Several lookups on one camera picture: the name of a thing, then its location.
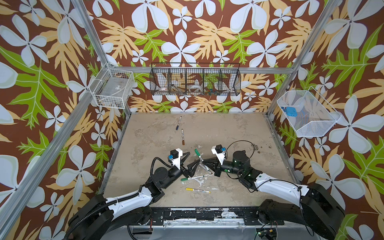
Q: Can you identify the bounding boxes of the blue capped marker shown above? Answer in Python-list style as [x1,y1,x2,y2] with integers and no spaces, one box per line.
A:
[176,116,182,131]

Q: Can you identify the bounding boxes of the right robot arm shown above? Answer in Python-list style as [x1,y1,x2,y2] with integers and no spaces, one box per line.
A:
[203,151,345,240]

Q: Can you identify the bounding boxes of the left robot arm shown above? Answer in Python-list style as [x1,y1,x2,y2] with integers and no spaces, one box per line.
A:
[63,149,200,240]

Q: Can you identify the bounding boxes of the white mesh basket right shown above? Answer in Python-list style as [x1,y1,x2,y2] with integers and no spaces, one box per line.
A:
[277,87,342,138]

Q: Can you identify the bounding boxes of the black wire basket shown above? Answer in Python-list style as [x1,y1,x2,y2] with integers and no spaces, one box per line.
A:
[149,63,242,96]

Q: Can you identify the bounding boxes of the light green capped marker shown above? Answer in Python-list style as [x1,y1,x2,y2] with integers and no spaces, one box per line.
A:
[195,149,204,164]

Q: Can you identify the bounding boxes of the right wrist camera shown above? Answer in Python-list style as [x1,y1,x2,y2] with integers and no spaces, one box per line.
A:
[211,145,226,165]

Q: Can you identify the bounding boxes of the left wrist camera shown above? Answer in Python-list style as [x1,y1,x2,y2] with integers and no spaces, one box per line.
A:
[168,148,183,170]

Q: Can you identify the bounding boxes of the white wire basket left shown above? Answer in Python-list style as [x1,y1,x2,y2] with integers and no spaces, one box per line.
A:
[90,64,136,109]

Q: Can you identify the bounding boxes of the yellow capped marker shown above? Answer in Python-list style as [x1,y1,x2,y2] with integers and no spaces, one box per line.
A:
[186,188,211,194]

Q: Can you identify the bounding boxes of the brown capped thin marker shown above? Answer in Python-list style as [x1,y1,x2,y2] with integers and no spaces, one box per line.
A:
[181,129,185,146]

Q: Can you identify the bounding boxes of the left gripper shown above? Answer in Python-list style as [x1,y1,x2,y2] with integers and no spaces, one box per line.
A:
[162,151,199,191]

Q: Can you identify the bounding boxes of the blue object in basket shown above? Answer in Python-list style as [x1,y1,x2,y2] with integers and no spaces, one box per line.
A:
[284,107,298,117]

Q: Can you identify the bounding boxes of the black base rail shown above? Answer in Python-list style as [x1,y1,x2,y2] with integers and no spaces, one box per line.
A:
[128,206,285,226]

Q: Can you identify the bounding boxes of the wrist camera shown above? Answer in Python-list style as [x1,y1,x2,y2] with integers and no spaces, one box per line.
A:
[211,145,226,165]
[168,148,183,170]

